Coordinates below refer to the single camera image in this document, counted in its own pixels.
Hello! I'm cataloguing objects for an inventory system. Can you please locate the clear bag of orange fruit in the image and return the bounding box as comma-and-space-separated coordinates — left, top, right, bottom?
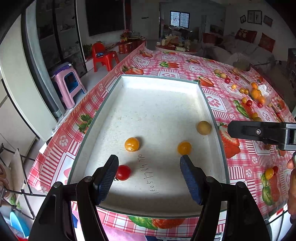
249, 82, 273, 107

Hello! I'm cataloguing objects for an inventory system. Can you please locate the black wall television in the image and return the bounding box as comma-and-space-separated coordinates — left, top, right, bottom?
85, 0, 125, 36

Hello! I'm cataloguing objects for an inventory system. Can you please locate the red plastic chair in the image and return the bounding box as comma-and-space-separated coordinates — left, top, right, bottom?
92, 43, 120, 72

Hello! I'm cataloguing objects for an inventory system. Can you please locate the scattered group of cherry tomatoes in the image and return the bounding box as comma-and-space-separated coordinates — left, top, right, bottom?
224, 75, 281, 123

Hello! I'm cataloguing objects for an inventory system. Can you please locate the barred window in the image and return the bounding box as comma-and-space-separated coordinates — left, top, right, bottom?
170, 10, 190, 29

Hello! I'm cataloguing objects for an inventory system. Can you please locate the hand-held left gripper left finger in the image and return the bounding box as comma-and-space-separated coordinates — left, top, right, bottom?
28, 155, 119, 241

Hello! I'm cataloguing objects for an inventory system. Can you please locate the person's right hand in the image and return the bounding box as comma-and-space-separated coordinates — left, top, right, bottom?
287, 158, 296, 216

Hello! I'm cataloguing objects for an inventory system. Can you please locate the blue plastic basin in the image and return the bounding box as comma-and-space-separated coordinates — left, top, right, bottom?
9, 211, 30, 239

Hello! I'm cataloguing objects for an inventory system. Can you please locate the cluttered coffee table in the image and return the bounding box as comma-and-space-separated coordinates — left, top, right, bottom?
155, 35, 201, 55

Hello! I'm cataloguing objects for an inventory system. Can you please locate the large framed wall picture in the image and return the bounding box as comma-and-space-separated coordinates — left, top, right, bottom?
247, 10, 262, 24

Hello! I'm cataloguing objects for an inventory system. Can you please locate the white foam tray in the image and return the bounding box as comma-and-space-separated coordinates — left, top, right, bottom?
67, 74, 230, 218

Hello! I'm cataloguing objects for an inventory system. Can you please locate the grey sofa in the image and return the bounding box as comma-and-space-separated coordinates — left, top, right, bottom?
203, 32, 278, 70

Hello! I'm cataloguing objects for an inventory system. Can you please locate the pink cloth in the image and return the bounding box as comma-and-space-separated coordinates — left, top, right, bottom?
102, 225, 148, 241

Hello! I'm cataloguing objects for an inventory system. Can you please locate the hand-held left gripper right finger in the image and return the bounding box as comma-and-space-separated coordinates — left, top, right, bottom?
180, 155, 271, 241

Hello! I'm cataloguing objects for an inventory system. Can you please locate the glass display cabinet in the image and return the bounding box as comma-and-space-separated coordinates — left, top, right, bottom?
36, 0, 87, 77

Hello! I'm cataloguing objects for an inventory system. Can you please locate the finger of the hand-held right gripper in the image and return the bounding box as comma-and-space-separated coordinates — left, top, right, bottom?
228, 120, 287, 145

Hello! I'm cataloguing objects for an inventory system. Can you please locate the red printed cushion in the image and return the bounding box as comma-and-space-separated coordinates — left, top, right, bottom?
203, 33, 218, 44
258, 33, 276, 52
235, 28, 258, 43

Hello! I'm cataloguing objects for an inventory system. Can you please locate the pink plastic stool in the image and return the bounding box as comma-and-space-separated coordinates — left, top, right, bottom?
51, 65, 88, 110

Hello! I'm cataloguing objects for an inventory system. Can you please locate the black folding chair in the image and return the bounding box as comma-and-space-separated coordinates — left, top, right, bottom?
0, 142, 47, 220

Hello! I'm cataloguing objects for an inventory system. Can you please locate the row of red gift boxes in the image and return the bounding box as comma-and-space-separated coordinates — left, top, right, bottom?
118, 39, 146, 54

